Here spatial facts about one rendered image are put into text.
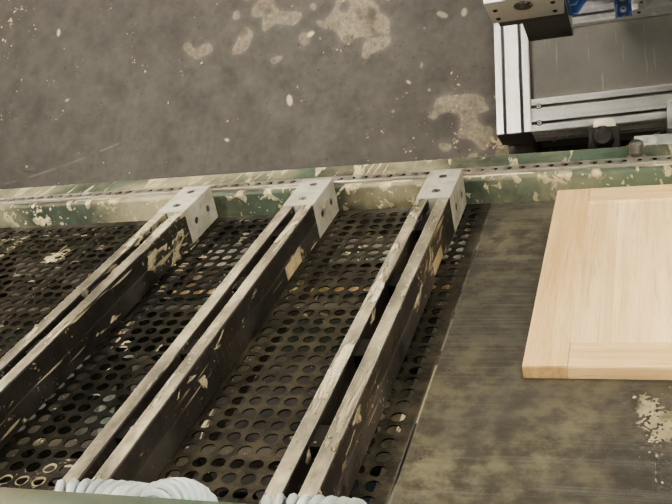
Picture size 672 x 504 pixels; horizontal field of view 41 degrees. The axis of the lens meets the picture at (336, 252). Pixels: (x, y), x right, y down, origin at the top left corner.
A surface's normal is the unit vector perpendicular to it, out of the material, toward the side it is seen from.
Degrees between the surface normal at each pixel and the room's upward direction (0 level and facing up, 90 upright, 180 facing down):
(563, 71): 0
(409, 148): 0
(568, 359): 53
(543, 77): 0
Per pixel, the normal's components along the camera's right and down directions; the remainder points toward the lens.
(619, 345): -0.18, -0.89
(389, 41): -0.34, -0.18
